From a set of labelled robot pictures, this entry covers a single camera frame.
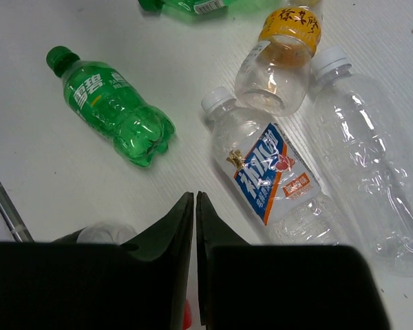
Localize clear unlabelled plastic bottle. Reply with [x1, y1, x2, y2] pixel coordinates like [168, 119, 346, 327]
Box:
[311, 46, 413, 276]

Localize green Sprite bottle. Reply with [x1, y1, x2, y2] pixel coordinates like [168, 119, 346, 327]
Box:
[137, 0, 284, 24]
[46, 46, 176, 168]

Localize blue orange label bottle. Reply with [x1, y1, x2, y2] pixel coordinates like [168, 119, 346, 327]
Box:
[201, 87, 346, 245]

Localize orange label clear bottle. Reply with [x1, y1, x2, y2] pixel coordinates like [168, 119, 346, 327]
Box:
[235, 1, 323, 117]

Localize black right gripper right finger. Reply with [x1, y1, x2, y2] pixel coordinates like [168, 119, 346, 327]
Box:
[195, 192, 390, 329]

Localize black label water bottle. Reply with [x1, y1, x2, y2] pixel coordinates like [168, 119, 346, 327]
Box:
[51, 222, 137, 245]

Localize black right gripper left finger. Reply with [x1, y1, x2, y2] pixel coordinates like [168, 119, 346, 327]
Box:
[0, 192, 194, 329]

